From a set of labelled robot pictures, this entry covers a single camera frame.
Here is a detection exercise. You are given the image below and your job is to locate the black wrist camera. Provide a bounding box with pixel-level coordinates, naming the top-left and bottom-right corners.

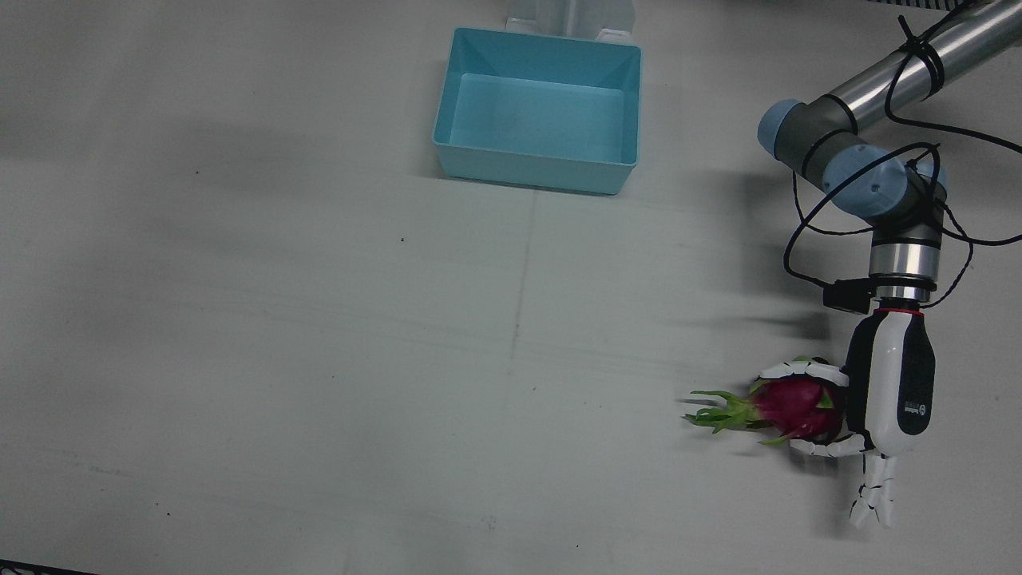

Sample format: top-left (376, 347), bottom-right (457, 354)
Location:
top-left (822, 278), bottom-right (875, 314)

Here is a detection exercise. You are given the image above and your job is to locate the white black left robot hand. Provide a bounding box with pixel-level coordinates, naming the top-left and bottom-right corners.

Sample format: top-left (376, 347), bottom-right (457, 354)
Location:
top-left (755, 307), bottom-right (937, 529)

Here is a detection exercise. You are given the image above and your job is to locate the pink dragon fruit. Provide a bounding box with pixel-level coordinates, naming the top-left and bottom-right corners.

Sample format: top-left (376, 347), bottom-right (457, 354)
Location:
top-left (683, 375), bottom-right (847, 446)

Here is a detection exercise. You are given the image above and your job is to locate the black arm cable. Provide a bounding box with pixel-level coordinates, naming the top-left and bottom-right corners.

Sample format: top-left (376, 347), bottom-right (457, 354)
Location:
top-left (782, 0), bottom-right (1022, 312)

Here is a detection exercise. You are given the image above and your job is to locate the light blue empty plastic bin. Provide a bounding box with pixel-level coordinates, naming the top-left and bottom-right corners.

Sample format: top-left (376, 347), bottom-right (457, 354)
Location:
top-left (432, 27), bottom-right (644, 196)

